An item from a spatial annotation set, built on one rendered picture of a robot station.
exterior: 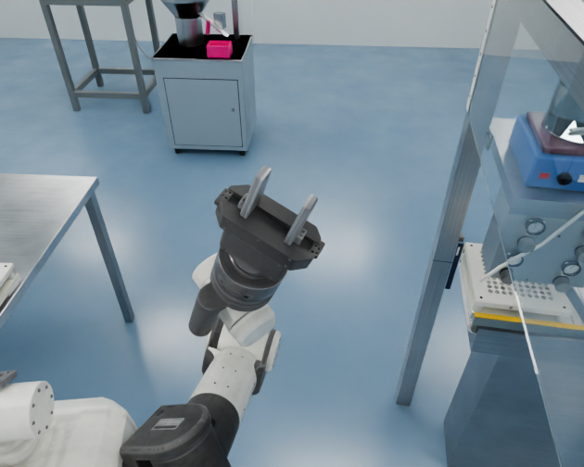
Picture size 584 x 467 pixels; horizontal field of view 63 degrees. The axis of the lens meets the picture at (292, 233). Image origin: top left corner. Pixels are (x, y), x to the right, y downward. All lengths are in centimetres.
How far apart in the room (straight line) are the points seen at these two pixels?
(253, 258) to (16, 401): 32
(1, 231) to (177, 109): 202
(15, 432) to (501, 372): 133
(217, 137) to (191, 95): 36
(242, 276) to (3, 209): 158
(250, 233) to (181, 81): 311
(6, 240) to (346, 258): 176
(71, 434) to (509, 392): 133
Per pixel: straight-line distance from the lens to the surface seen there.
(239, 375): 82
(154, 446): 68
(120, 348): 251
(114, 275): 237
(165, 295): 268
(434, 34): 630
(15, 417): 66
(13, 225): 195
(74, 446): 74
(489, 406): 178
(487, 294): 138
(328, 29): 615
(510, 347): 147
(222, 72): 348
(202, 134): 372
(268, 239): 50
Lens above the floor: 190
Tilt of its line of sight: 40 degrees down
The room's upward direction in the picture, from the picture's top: straight up
